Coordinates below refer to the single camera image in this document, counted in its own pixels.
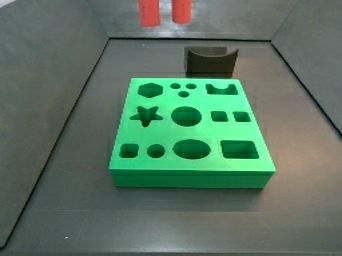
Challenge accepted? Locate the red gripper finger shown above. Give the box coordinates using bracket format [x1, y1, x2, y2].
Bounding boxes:
[173, 0, 193, 24]
[138, 0, 161, 27]

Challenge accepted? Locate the black u-shaped foam piece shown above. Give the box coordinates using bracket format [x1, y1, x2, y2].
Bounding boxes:
[185, 46, 240, 77]

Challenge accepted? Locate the green shape sorter block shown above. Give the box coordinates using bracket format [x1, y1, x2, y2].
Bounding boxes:
[110, 78, 276, 189]

